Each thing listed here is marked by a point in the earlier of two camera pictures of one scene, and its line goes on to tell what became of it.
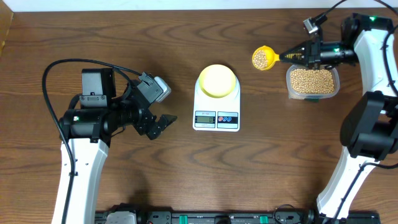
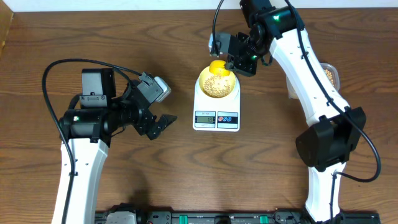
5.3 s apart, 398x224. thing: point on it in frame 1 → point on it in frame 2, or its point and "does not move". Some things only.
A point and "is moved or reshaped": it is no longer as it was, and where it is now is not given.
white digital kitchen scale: x=221 y=114 does not move
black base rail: x=153 y=217 does not move
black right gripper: x=308 y=49 → x=235 y=64
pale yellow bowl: x=217 y=81 does not move
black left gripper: x=142 y=125 does not move
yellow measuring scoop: x=264 y=58 is moved or reshaped
